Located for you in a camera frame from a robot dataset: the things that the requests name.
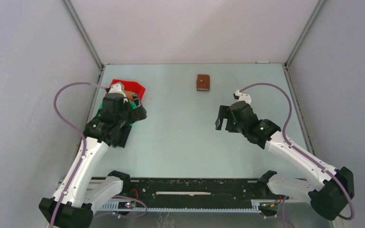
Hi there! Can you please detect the orange card in red bin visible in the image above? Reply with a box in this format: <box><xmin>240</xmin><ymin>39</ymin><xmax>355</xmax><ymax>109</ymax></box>
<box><xmin>124</xmin><ymin>90</ymin><xmax>135</xmax><ymax>101</ymax></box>

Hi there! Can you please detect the red plastic bin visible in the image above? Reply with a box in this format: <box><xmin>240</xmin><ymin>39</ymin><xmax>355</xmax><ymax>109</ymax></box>
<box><xmin>110</xmin><ymin>79</ymin><xmax>146</xmax><ymax>100</ymax></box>

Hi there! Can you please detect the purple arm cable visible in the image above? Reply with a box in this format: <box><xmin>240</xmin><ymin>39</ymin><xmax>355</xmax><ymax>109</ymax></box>
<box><xmin>238</xmin><ymin>83</ymin><xmax>355</xmax><ymax>221</ymax></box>
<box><xmin>48</xmin><ymin>82</ymin><xmax>148</xmax><ymax>228</ymax></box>

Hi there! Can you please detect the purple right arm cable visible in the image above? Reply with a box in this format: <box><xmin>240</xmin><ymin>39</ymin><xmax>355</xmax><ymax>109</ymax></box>
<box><xmin>238</xmin><ymin>83</ymin><xmax>355</xmax><ymax>221</ymax></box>

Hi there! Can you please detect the green plastic bin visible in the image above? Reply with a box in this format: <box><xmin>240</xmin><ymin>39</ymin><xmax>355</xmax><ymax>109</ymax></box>
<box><xmin>96</xmin><ymin>101</ymin><xmax>138</xmax><ymax>126</ymax></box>

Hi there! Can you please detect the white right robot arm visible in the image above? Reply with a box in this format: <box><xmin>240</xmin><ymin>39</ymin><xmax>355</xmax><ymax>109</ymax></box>
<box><xmin>215</xmin><ymin>90</ymin><xmax>355</xmax><ymax>221</ymax></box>

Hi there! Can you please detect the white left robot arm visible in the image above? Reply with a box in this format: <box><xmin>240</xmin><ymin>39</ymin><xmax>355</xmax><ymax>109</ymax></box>
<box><xmin>38</xmin><ymin>82</ymin><xmax>147</xmax><ymax>228</ymax></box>

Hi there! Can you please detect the brown leather card holder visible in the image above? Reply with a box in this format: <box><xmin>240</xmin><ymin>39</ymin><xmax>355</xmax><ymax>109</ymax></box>
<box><xmin>196</xmin><ymin>74</ymin><xmax>210</xmax><ymax>92</ymax></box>

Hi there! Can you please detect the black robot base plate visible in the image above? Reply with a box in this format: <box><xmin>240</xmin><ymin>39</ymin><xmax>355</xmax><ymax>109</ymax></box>
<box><xmin>121</xmin><ymin>178</ymin><xmax>281</xmax><ymax>209</ymax></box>

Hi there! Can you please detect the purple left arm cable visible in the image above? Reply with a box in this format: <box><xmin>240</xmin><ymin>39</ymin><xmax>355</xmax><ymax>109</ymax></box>
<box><xmin>48</xmin><ymin>82</ymin><xmax>148</xmax><ymax>228</ymax></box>

